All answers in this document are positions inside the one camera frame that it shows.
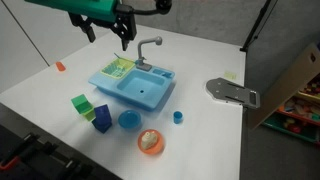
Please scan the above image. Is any blue toy bowl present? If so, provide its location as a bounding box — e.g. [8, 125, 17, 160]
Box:
[117, 109, 142, 130]

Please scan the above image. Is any orange toy plate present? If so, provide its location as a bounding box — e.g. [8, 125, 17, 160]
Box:
[137, 128, 165, 156]

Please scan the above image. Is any black stand pole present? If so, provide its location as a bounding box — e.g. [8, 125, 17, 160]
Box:
[239, 0, 278, 53]

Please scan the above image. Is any wooden toy storage shelf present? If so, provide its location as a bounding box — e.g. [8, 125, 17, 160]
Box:
[247, 42, 320, 145]

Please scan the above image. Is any light blue toy sink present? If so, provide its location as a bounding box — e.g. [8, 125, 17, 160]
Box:
[88, 59, 176, 112]

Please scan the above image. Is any black clamp equipment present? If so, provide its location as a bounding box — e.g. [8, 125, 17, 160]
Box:
[0, 124, 114, 180]

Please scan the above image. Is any green toy cube box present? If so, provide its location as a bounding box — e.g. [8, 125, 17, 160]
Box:
[70, 93, 94, 116]

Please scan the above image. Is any grey toy faucet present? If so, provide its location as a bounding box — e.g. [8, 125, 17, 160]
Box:
[134, 35, 164, 72]

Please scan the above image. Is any small orange toy cup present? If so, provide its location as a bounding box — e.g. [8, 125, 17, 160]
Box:
[55, 61, 67, 72]

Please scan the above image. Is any dark blue toy box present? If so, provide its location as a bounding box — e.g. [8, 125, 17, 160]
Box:
[91, 103, 113, 135]

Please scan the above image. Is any lime green toy block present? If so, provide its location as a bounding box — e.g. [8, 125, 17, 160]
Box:
[82, 109, 97, 122]

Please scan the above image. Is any grey metal mounting plate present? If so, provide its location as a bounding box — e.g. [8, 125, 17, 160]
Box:
[205, 77, 261, 110]

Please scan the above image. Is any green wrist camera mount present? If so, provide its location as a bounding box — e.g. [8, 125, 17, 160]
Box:
[24, 0, 122, 23]

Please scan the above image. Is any yellow-green toy dish rack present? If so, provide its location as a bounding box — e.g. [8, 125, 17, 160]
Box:
[100, 57, 136, 80]

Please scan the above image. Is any small blue toy cup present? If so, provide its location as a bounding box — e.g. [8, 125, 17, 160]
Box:
[172, 110, 184, 125]

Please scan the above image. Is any yellow sticky note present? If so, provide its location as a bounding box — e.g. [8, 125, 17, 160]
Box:
[223, 71, 238, 81]

